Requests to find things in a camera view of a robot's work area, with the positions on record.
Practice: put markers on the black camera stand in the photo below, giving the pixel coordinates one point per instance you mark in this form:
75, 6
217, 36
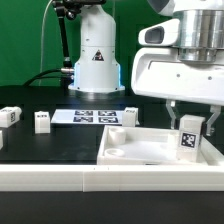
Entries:
69, 9

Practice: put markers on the white L-shaped fence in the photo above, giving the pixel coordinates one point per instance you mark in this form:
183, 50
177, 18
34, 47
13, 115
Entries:
90, 178

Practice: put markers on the white marker sheet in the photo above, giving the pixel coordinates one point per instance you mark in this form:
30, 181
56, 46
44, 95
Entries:
95, 117

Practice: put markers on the white square tabletop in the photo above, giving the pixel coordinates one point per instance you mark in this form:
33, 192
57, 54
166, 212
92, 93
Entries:
150, 146

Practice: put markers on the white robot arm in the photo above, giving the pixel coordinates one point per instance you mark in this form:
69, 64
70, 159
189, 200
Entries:
181, 59

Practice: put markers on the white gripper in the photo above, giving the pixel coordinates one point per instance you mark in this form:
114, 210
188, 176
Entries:
157, 72

